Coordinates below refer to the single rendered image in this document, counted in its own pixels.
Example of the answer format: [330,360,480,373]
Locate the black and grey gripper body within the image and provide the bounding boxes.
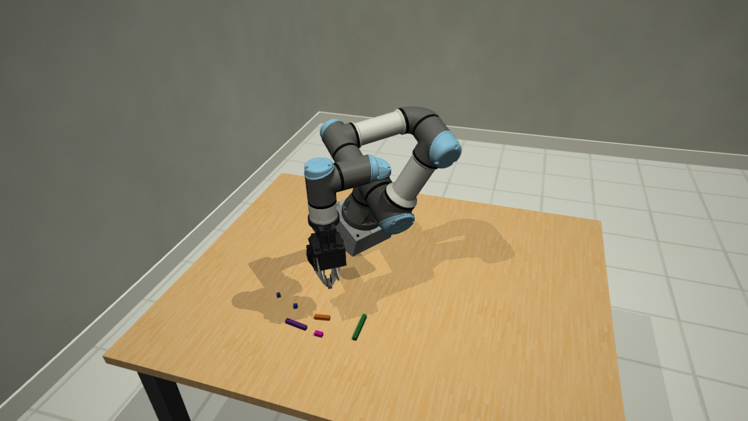
[307,211,347,272]

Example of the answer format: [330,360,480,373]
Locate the green rod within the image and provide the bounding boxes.
[352,314,367,341]

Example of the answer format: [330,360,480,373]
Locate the purple rod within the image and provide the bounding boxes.
[285,318,307,331]

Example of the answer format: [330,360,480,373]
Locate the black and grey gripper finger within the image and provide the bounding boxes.
[330,267,341,286]
[306,244,328,287]

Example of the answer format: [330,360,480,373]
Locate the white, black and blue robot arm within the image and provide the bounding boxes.
[304,106,462,235]

